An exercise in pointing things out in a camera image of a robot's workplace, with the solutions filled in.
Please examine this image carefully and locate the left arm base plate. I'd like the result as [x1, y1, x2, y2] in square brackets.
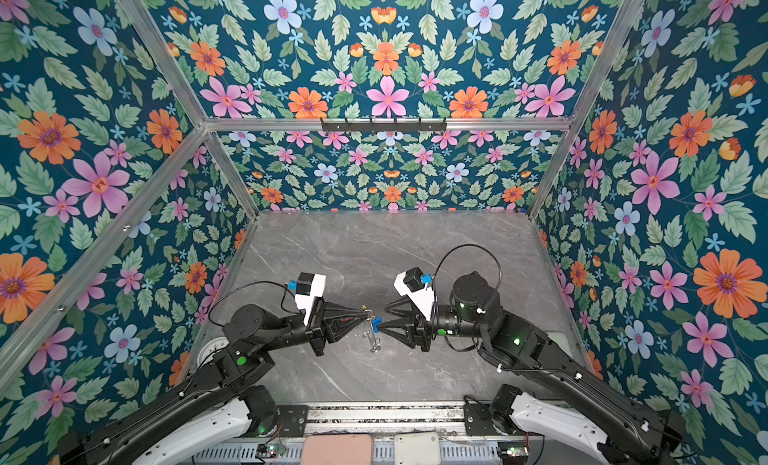
[264, 405, 309, 438]

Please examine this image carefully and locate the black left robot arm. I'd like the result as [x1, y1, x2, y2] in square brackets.
[58, 299, 367, 464]

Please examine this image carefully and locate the green circuit board right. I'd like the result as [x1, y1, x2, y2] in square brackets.
[497, 445, 530, 465]

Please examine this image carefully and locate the white box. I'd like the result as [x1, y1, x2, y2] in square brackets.
[393, 432, 441, 465]

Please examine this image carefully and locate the green circuit board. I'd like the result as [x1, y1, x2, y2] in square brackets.
[256, 443, 287, 460]
[497, 445, 530, 465]

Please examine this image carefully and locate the right camera cable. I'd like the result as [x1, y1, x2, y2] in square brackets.
[433, 243, 504, 295]

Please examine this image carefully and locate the camera cable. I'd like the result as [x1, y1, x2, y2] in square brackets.
[207, 280, 298, 328]
[433, 243, 504, 295]

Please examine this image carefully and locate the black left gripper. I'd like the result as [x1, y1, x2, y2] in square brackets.
[258, 295, 368, 359]

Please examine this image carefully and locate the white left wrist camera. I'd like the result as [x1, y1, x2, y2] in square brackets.
[288, 272, 327, 325]

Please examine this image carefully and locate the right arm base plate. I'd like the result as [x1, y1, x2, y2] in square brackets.
[463, 402, 519, 436]

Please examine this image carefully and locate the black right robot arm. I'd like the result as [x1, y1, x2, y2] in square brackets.
[374, 268, 685, 464]

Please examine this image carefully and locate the white analog alarm clock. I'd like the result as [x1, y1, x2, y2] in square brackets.
[196, 337, 229, 368]

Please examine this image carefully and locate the pink box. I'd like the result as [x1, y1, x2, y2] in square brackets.
[300, 434, 374, 465]

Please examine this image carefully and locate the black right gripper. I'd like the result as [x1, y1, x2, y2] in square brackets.
[377, 295, 490, 354]

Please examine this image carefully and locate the aluminium front rail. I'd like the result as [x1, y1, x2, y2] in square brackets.
[197, 401, 631, 441]

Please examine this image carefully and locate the left camera cable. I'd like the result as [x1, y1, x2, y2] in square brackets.
[207, 280, 298, 328]

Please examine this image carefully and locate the black wall hook rail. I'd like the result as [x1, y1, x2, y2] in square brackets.
[320, 118, 448, 133]

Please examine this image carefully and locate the green circuit board left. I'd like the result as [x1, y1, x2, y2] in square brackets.
[256, 443, 287, 460]

